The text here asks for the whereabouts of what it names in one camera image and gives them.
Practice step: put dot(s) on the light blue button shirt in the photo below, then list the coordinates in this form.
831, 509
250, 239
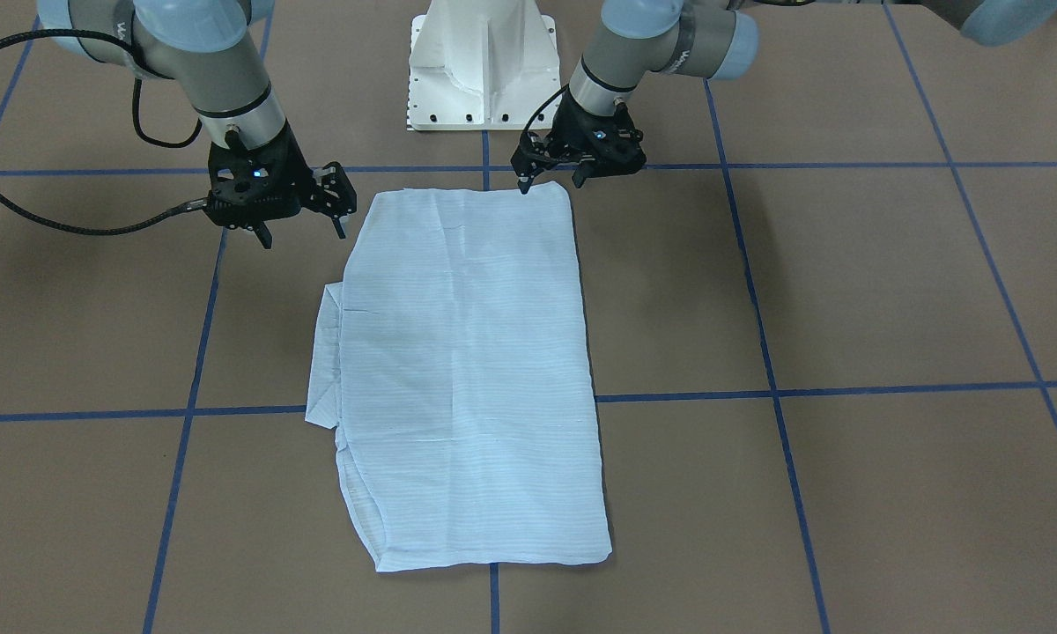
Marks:
452, 364

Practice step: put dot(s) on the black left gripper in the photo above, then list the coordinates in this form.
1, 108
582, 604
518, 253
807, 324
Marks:
569, 124

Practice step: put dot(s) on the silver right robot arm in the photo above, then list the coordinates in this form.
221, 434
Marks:
204, 46

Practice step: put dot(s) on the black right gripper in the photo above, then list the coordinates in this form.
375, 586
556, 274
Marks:
294, 164

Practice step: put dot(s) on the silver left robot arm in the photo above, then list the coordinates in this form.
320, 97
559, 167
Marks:
719, 41

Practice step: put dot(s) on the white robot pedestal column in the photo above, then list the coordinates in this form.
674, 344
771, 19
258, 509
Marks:
482, 66

